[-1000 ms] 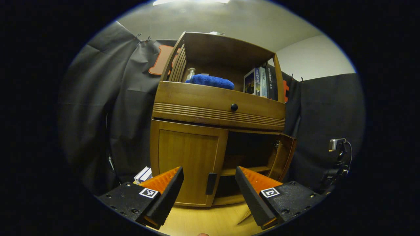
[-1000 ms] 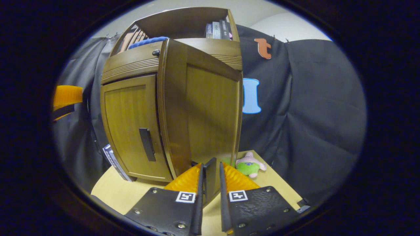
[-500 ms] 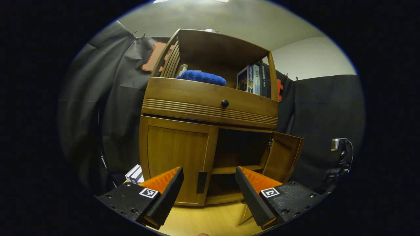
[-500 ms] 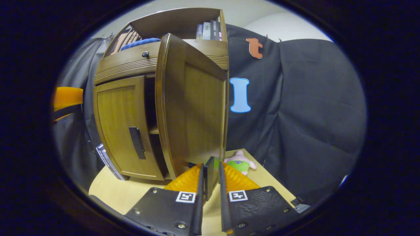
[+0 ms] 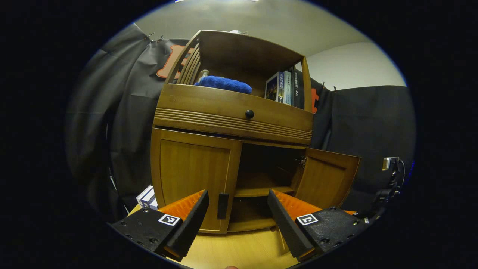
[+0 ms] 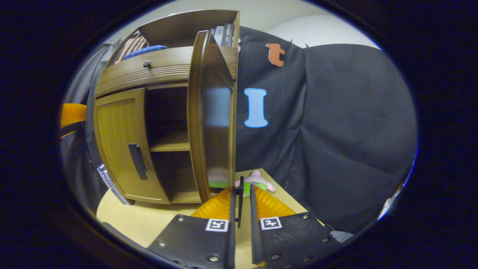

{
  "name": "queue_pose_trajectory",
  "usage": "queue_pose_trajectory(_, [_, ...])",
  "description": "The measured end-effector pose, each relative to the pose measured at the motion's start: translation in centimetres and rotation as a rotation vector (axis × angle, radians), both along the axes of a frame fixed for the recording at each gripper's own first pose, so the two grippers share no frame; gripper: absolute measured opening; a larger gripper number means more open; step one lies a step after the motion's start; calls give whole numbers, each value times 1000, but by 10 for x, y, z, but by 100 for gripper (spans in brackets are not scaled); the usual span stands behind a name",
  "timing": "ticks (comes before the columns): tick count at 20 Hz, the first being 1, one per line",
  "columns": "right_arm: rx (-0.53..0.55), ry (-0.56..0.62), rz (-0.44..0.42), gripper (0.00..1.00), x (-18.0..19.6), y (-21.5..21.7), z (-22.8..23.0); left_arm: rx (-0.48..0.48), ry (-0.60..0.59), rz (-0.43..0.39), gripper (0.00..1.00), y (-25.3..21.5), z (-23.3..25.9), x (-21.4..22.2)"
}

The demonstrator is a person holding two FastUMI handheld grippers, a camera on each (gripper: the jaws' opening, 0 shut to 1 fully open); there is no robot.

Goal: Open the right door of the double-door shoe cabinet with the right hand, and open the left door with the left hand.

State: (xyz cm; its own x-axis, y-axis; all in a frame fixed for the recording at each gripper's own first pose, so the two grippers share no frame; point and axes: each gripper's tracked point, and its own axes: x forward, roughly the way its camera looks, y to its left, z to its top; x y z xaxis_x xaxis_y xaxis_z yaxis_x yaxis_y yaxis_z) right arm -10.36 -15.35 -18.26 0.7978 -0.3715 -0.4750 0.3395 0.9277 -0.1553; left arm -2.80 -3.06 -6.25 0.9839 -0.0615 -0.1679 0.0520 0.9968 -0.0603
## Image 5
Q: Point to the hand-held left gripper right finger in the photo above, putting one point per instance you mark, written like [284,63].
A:
[283,224]

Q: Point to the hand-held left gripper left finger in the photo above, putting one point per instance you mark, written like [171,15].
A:
[192,224]

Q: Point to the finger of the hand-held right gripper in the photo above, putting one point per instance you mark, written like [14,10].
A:
[349,212]

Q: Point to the wooden shoe cabinet door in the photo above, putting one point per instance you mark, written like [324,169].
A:
[328,179]
[194,168]

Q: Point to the wooden double-door shoe cabinet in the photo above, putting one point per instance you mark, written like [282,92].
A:
[242,52]

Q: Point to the wooden cabinet inner shelf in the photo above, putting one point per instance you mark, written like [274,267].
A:
[261,188]

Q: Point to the metal door hinge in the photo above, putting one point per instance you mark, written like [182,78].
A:
[301,161]

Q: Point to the wooden cabinet drawer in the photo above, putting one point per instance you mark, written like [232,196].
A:
[209,104]

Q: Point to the black tripod stand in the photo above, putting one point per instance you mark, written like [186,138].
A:
[388,194]

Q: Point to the dark blue standing book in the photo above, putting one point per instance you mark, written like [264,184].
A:
[149,200]

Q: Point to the white standing book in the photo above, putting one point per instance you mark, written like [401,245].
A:
[143,193]

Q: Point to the silver phone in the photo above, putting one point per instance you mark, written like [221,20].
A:
[389,163]

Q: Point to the black round drawer knob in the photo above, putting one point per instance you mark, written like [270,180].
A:
[249,114]

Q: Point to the black backdrop cloth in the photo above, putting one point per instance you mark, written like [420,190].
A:
[127,123]

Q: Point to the black spine book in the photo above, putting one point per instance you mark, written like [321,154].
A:
[297,89]

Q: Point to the light blue spine book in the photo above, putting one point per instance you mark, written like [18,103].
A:
[287,87]

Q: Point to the dark cover book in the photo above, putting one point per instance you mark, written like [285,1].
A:
[272,87]

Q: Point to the blue towel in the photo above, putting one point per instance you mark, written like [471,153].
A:
[224,84]

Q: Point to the clear small bottle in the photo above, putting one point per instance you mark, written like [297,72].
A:
[203,74]

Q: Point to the small white object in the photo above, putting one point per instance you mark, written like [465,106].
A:
[238,32]

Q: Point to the ceiling light panel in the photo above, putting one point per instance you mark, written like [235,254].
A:
[216,1]

